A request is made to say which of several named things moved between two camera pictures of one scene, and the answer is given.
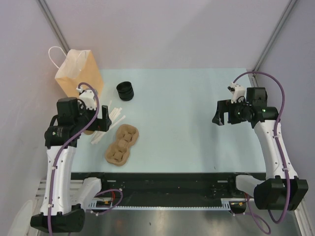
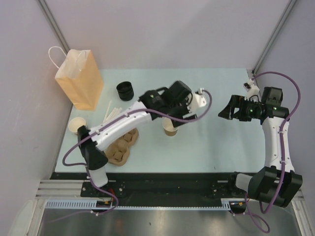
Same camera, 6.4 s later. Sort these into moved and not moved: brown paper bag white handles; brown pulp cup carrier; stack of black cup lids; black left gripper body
Moved: black left gripper body
Not moved: brown pulp cup carrier; stack of black cup lids; brown paper bag white handles
